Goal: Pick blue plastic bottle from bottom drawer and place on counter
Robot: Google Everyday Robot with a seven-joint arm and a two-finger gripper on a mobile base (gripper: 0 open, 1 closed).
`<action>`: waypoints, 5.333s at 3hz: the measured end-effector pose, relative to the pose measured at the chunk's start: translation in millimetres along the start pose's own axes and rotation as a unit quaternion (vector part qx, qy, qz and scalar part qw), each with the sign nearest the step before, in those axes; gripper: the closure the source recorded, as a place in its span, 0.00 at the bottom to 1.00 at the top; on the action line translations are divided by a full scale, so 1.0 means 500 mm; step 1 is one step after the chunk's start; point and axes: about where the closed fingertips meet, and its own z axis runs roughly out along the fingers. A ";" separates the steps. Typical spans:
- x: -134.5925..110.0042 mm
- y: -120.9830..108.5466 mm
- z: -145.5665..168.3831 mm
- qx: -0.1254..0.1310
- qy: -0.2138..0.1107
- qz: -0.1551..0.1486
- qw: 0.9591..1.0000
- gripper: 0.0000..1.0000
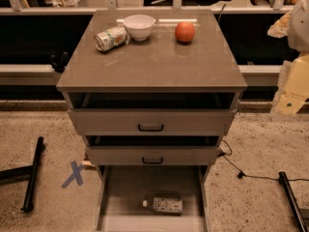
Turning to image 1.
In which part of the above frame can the black top drawer handle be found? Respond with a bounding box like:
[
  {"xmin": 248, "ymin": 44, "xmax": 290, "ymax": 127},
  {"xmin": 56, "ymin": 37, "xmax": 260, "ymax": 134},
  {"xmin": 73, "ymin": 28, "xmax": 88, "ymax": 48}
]
[{"xmin": 138, "ymin": 124, "xmax": 164, "ymax": 132}]

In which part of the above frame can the black right stand leg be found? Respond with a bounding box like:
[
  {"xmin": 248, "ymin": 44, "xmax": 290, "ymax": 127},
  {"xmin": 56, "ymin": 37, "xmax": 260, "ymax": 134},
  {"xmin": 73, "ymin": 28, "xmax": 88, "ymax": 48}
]
[{"xmin": 278, "ymin": 171, "xmax": 309, "ymax": 232}]

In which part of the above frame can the white bowl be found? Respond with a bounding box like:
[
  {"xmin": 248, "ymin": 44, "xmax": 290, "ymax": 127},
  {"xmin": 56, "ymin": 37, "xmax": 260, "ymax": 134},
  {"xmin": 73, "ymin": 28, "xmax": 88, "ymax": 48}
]
[{"xmin": 123, "ymin": 14, "xmax": 155, "ymax": 41}]

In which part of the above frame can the black floor cable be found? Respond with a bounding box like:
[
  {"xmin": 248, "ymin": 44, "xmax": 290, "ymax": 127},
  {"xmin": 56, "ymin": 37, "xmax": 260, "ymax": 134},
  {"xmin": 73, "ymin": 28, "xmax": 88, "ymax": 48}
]
[{"xmin": 218, "ymin": 139, "xmax": 309, "ymax": 183}]

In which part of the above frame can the green white soda can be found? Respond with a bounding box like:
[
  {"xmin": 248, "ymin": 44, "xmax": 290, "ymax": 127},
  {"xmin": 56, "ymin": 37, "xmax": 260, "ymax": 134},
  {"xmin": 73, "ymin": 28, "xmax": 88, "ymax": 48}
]
[{"xmin": 95, "ymin": 26, "xmax": 129, "ymax": 52}]

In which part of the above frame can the grey drawer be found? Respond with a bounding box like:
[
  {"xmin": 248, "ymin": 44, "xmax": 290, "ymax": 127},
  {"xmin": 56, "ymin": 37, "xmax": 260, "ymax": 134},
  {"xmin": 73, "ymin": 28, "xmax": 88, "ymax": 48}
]
[
  {"xmin": 86, "ymin": 136, "xmax": 218, "ymax": 165},
  {"xmin": 93, "ymin": 166, "xmax": 211, "ymax": 232},
  {"xmin": 69, "ymin": 93, "xmax": 236, "ymax": 136}
]

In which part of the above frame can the middle grey drawer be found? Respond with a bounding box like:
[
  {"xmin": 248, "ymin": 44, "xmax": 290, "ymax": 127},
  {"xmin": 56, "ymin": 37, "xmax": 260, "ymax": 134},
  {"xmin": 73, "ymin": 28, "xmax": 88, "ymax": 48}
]
[{"xmin": 86, "ymin": 136, "xmax": 218, "ymax": 165}]

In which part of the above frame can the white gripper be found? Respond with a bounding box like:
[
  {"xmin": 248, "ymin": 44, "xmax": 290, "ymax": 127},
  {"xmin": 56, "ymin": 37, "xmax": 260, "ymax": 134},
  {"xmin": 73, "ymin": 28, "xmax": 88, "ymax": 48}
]
[{"xmin": 275, "ymin": 52, "xmax": 309, "ymax": 116}]

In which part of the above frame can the black middle drawer handle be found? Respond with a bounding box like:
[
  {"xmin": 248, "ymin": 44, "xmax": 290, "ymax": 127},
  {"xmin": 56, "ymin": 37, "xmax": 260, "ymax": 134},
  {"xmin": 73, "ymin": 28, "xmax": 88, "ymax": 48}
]
[{"xmin": 142, "ymin": 158, "xmax": 163, "ymax": 164}]

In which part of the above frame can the bottom grey drawer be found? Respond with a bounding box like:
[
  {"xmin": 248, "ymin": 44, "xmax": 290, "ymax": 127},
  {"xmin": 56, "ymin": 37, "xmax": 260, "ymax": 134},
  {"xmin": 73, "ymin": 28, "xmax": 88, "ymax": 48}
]
[{"xmin": 93, "ymin": 166, "xmax": 211, "ymax": 232}]

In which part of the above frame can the black stand leg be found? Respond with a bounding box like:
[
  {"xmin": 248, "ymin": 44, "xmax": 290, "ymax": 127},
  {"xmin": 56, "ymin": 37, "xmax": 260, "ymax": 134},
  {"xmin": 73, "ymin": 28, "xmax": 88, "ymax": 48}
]
[
  {"xmin": 0, "ymin": 136, "xmax": 45, "ymax": 213},
  {"xmin": 278, "ymin": 171, "xmax": 309, "ymax": 232}
]

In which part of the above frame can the black left stand leg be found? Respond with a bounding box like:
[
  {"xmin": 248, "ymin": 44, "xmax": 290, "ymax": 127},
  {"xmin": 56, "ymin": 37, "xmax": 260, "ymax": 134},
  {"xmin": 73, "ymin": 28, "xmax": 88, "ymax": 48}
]
[{"xmin": 0, "ymin": 136, "xmax": 45, "ymax": 213}]

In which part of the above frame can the black clamp on rail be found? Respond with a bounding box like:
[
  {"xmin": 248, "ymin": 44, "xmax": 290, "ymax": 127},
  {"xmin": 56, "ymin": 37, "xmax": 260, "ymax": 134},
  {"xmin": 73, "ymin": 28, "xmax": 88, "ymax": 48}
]
[{"xmin": 50, "ymin": 52, "xmax": 69, "ymax": 73}]

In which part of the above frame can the orange round fruit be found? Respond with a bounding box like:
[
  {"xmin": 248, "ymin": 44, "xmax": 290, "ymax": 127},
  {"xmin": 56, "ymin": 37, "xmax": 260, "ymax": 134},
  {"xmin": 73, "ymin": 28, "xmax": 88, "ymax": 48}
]
[{"xmin": 175, "ymin": 21, "xmax": 195, "ymax": 43}]

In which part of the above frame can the black drawer handle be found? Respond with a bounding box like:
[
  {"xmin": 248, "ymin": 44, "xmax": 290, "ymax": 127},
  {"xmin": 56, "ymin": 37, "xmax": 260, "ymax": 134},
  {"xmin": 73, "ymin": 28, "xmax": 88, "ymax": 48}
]
[
  {"xmin": 138, "ymin": 124, "xmax": 164, "ymax": 132},
  {"xmin": 142, "ymin": 158, "xmax": 163, "ymax": 164}
]

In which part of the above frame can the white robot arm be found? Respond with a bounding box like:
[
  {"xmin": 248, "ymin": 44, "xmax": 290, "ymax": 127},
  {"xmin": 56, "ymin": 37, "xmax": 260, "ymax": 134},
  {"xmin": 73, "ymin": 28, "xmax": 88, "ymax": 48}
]
[{"xmin": 275, "ymin": 0, "xmax": 309, "ymax": 116}]

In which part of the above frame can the grey drawer cabinet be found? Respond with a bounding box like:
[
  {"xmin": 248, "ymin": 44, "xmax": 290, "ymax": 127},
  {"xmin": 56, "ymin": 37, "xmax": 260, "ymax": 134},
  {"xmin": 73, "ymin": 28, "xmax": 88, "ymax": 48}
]
[{"xmin": 56, "ymin": 9, "xmax": 248, "ymax": 232}]

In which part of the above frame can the top grey drawer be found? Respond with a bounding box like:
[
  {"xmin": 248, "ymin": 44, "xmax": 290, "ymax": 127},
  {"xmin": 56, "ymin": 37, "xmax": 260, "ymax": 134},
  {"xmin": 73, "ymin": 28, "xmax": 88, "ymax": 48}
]
[{"xmin": 69, "ymin": 93, "xmax": 236, "ymax": 136}]

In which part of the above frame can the clear plastic water bottle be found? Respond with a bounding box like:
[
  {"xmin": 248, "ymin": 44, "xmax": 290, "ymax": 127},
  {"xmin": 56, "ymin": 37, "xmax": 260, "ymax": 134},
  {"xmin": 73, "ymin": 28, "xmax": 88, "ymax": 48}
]
[{"xmin": 142, "ymin": 196, "xmax": 183, "ymax": 215}]

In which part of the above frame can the blue tape cross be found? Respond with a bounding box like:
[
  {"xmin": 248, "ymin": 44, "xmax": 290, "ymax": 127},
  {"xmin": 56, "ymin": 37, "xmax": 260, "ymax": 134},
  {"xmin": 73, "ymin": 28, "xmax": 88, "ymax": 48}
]
[{"xmin": 61, "ymin": 161, "xmax": 84, "ymax": 189}]

